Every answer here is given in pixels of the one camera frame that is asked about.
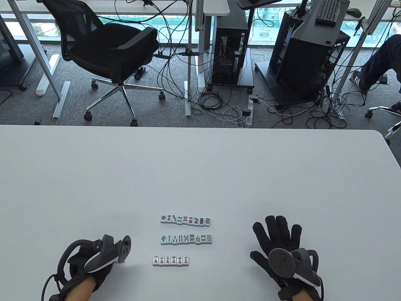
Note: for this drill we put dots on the black monitor stand with tray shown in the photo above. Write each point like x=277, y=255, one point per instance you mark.
x=260, y=3
x=325, y=34

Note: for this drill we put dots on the white power strip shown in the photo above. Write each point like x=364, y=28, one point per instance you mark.
x=249, y=121

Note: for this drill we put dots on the bird bamboo mahjong tile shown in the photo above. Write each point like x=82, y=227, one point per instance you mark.
x=164, y=240

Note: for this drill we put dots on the black power strip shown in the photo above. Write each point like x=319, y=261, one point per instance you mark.
x=161, y=55

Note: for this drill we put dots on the person's right forearm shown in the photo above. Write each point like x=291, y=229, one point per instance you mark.
x=302, y=298

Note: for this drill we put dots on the black keyboard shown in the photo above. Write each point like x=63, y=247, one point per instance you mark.
x=328, y=12

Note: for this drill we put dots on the nine-circle mahjong tile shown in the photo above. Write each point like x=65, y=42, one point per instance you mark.
x=207, y=222

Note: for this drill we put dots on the black computer tower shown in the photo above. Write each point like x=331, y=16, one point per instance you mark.
x=307, y=69
x=230, y=56

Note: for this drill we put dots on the black mesh office chair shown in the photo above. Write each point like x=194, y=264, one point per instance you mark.
x=379, y=108
x=103, y=47

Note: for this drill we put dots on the black wheeled computer cart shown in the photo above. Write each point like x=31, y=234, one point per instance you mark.
x=263, y=72
x=246, y=78

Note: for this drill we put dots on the black-red character mahjong tile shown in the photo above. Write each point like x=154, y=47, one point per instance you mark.
x=155, y=261
x=179, y=261
x=161, y=261
x=167, y=261
x=185, y=261
x=173, y=261

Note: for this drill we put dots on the grey hand tracking controller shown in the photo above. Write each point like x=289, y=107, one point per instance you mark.
x=283, y=263
x=103, y=254

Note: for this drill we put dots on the four-bamboo mahjong tile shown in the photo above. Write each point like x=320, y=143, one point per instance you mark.
x=180, y=239

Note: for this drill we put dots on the six-bamboo mahjong tile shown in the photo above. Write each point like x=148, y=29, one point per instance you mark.
x=192, y=239

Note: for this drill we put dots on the person's right hand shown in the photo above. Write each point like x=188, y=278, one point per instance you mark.
x=280, y=236

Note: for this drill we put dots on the three-bamboo mahjong tile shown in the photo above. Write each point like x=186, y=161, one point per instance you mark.
x=175, y=240

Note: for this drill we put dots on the person's left forearm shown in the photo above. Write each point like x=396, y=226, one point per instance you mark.
x=80, y=291

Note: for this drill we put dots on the white standing desk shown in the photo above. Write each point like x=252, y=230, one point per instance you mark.
x=219, y=7

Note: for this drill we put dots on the five-bamboo mahjong tile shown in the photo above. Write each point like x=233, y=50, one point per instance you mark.
x=186, y=239

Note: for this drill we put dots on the five-circle mahjong tile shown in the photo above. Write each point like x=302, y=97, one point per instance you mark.
x=185, y=220

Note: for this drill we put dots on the eight-bamboo mahjong tile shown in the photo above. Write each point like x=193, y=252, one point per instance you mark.
x=203, y=239

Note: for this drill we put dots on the black foot pedal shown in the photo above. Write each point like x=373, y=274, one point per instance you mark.
x=383, y=78
x=140, y=72

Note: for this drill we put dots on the black computer mouse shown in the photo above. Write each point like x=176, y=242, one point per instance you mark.
x=354, y=12

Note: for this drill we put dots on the seven-bamboo mahjong tile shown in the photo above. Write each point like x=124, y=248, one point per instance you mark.
x=198, y=239

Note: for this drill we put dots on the dark grey equipment cart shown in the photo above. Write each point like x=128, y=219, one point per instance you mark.
x=11, y=40

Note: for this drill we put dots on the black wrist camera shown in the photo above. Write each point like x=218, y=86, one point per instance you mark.
x=288, y=292

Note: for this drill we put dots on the three-circle mahjong tile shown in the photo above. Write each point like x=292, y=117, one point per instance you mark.
x=174, y=219

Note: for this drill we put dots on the eight-circle mahjong tile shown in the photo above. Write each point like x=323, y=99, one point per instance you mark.
x=201, y=221

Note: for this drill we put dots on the nine-bamboo mahjong tile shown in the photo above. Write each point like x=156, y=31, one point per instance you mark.
x=209, y=238

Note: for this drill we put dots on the black white striped sneaker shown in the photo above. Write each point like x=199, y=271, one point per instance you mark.
x=356, y=80

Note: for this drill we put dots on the seven-circle mahjong tile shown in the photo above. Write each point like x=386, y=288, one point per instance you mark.
x=196, y=221

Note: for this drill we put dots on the person's left hand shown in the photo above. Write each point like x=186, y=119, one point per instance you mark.
x=103, y=276

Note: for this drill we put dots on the six-circle mahjong tile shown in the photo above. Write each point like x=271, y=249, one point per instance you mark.
x=191, y=220

